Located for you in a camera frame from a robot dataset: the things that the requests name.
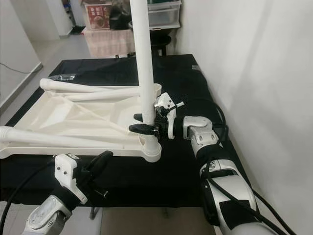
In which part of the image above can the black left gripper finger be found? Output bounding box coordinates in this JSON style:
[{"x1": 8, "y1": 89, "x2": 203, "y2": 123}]
[
  {"x1": 91, "y1": 156, "x2": 113, "y2": 179},
  {"x1": 86, "y1": 150, "x2": 114, "y2": 173}
]

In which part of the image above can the white plastic table leg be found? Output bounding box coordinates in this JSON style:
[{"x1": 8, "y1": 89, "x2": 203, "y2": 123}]
[
  {"x1": 64, "y1": 86, "x2": 142, "y2": 102},
  {"x1": 39, "y1": 78, "x2": 140, "y2": 94},
  {"x1": 130, "y1": 0, "x2": 157, "y2": 147},
  {"x1": 0, "y1": 126, "x2": 145, "y2": 150}
]

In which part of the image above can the white plastic table top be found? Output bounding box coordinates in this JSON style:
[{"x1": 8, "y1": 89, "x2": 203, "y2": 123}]
[{"x1": 0, "y1": 83, "x2": 162, "y2": 163}]

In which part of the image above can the black tablecloth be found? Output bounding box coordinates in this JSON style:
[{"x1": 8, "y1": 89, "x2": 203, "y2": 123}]
[{"x1": 0, "y1": 54, "x2": 265, "y2": 211}]

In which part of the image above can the beige table cover cloth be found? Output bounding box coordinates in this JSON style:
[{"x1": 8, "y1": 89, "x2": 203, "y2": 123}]
[{"x1": 83, "y1": 28, "x2": 140, "y2": 58}]

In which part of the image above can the crumpled clear tape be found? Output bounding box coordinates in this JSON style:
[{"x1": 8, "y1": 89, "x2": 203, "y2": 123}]
[{"x1": 51, "y1": 73, "x2": 76, "y2": 82}]

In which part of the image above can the black wok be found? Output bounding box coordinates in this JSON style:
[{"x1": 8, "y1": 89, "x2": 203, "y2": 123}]
[{"x1": 128, "y1": 21, "x2": 177, "y2": 45}]

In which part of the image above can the clear plastic storage box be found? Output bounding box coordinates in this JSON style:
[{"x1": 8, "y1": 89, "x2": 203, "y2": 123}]
[{"x1": 154, "y1": 2, "x2": 181, "y2": 27}]

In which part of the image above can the red printed box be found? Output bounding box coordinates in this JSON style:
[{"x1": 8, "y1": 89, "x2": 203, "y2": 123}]
[{"x1": 86, "y1": 4, "x2": 109, "y2": 30}]

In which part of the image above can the orange lid storage bin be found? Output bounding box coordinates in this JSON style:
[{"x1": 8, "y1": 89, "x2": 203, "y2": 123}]
[{"x1": 81, "y1": 0, "x2": 113, "y2": 31}]

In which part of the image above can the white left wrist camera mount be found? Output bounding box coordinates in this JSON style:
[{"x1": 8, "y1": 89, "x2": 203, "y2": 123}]
[{"x1": 54, "y1": 153, "x2": 88, "y2": 205}]

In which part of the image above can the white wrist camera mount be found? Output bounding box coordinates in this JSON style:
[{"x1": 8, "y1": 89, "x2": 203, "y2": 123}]
[
  {"x1": 154, "y1": 92, "x2": 185, "y2": 140},
  {"x1": 54, "y1": 153, "x2": 88, "y2": 205}
]

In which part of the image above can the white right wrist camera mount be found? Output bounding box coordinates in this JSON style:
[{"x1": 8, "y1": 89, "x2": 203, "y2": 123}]
[{"x1": 154, "y1": 92, "x2": 185, "y2": 140}]

